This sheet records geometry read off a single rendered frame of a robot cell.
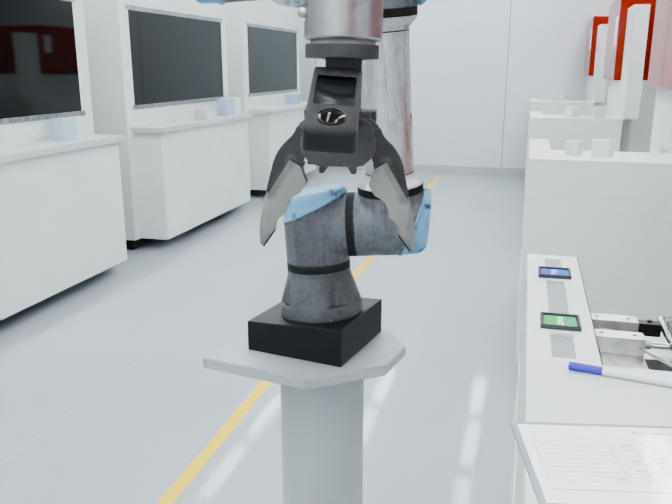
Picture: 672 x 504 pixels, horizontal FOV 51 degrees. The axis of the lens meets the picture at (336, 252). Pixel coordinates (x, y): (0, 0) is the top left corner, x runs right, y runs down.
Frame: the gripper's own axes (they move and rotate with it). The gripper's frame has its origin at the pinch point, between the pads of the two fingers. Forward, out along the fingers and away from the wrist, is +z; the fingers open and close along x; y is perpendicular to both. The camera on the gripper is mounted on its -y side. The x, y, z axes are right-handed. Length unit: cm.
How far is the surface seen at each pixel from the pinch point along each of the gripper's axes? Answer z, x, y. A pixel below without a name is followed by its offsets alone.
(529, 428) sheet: 17.3, -20.3, -1.7
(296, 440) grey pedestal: 49, 10, 51
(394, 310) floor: 108, -14, 309
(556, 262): 17, -39, 67
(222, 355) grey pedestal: 32, 23, 49
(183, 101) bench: 3, 160, 509
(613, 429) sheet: 17.1, -28.7, -1.3
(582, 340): 17.3, -32.6, 25.1
